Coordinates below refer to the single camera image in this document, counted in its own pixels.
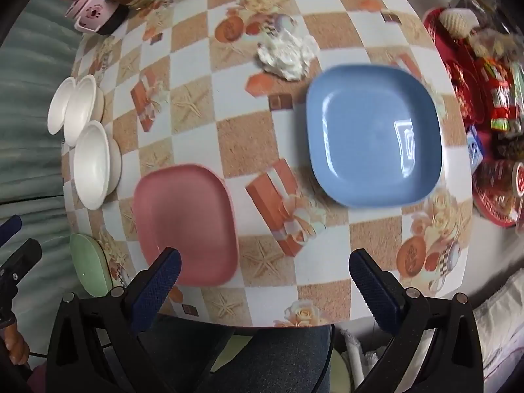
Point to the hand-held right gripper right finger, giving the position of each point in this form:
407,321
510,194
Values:
374,290

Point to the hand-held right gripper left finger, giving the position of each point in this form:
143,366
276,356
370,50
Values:
157,290

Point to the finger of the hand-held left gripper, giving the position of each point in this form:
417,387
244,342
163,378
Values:
12,224
22,256

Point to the green square plate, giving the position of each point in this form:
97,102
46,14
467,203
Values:
88,262

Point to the pink square plate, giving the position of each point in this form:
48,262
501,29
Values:
184,221

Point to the white bowl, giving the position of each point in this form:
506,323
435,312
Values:
56,106
92,168
84,106

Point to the blue square plate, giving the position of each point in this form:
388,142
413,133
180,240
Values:
368,139

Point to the person's left hand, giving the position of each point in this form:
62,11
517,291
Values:
17,344

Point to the person's jeans leg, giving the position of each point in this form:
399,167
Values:
254,360

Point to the white quilted cloth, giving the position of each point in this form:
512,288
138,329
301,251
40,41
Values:
501,335

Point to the teal ribbed cover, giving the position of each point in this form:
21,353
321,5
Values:
28,90

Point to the round red patterned tray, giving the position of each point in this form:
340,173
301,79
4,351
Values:
491,208

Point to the small blue packet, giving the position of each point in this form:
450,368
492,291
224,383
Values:
475,147

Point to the red lidded jar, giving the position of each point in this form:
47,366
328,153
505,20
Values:
519,178

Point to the checkered printed tablecloth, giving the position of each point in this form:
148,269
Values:
196,90

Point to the pink lidded container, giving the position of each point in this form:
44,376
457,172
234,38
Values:
92,10

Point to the pile of red snack packets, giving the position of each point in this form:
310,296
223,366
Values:
503,98

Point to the red snack tray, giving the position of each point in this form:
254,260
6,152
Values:
450,61

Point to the crumpled white tissue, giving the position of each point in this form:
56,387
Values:
286,55

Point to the white foam fruit net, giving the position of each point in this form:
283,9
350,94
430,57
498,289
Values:
458,22

